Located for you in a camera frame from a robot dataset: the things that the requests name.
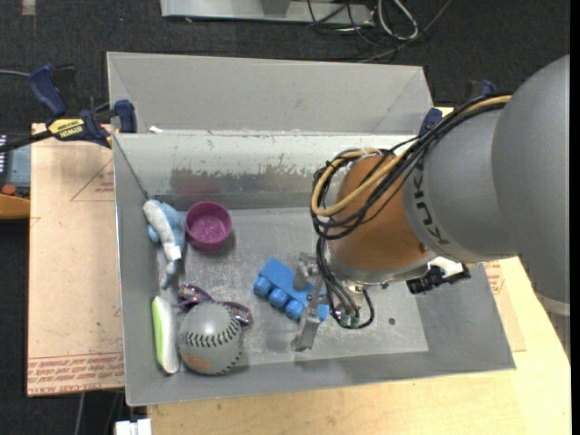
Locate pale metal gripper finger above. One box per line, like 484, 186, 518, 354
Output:
290, 304, 322, 353
293, 251, 321, 292

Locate blue toy building block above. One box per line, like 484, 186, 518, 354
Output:
252, 256, 330, 323

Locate grey baseball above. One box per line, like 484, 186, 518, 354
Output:
177, 302, 245, 377

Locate purple plastic cup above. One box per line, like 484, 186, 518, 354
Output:
184, 200, 234, 253

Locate purple sunglasses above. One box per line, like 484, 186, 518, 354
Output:
176, 283, 254, 331

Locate green and white flat brush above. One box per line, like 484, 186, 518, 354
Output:
150, 295, 181, 375

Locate blue and white toy animal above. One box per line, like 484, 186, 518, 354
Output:
142, 198, 188, 290

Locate grey metal bin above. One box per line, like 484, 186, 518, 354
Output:
106, 51, 517, 407

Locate black cylinder on white bracket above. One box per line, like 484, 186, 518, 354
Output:
405, 258, 472, 295

